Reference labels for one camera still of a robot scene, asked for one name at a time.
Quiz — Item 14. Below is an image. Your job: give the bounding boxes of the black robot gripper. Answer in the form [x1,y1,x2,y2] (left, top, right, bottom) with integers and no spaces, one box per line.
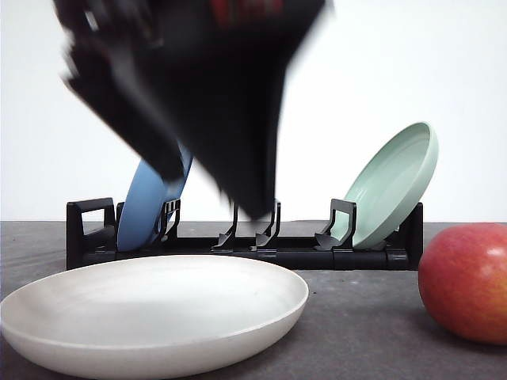
[53,0,333,220]

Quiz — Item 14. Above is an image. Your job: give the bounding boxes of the white plate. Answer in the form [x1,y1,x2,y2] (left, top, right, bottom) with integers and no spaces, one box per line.
[0,256,309,369]

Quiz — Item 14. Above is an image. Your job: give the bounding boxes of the red pomegranate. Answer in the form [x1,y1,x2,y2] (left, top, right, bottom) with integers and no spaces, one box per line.
[418,223,507,345]

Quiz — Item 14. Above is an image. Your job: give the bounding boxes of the blue plate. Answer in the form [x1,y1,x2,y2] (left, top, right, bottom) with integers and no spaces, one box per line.
[117,147,193,252]

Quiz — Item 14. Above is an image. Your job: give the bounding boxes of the green plate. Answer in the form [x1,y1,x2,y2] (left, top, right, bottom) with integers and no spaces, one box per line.
[333,122,440,249]

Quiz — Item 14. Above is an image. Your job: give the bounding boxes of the black plastic dish rack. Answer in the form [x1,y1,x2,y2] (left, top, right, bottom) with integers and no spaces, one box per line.
[66,196,424,272]

